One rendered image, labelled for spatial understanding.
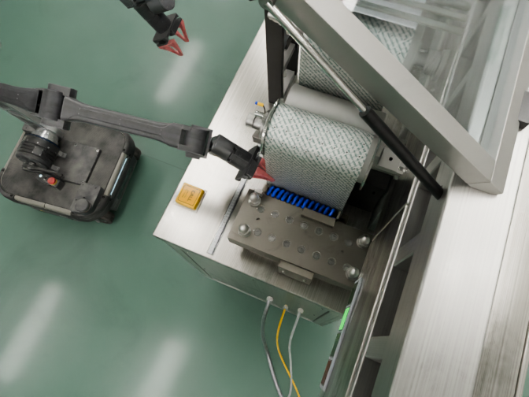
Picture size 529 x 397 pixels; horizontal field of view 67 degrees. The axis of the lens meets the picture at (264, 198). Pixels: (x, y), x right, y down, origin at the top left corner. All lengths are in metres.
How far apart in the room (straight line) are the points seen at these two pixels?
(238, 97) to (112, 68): 1.55
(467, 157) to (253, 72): 1.14
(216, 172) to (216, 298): 0.96
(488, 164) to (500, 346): 0.34
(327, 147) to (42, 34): 2.65
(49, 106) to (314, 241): 0.78
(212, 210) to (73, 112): 0.49
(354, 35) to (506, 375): 0.57
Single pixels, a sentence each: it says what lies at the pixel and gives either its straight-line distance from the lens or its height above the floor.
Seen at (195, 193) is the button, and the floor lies 0.92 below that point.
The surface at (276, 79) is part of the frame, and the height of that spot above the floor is 1.05.
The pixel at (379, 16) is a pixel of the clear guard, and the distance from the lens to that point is 0.46.
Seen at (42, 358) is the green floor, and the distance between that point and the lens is 2.44.
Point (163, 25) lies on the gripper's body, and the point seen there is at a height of 1.15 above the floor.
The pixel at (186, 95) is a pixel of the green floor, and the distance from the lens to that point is 2.64.
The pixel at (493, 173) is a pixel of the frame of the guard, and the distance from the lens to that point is 0.55.
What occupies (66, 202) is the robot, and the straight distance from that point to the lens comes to 2.28.
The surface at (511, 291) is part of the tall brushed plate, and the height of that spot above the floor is 1.44.
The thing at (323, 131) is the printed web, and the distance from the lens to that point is 0.94.
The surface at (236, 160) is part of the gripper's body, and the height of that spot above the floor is 1.15.
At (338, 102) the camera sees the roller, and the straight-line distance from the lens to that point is 1.08.
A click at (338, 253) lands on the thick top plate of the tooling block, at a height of 1.03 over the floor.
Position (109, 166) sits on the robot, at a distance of 2.26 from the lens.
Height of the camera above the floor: 2.13
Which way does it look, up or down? 70 degrees down
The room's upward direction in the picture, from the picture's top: 6 degrees counter-clockwise
